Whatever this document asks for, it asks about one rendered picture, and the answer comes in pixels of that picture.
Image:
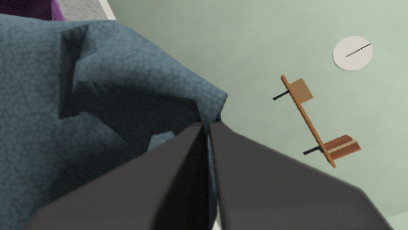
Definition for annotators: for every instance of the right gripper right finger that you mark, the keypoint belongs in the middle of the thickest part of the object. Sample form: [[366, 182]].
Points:
[[263, 189]]

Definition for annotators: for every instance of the purple plastic basket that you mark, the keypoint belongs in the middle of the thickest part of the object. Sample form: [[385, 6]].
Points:
[[48, 10]]

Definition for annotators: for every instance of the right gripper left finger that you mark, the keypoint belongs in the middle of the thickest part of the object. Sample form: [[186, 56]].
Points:
[[147, 193]]

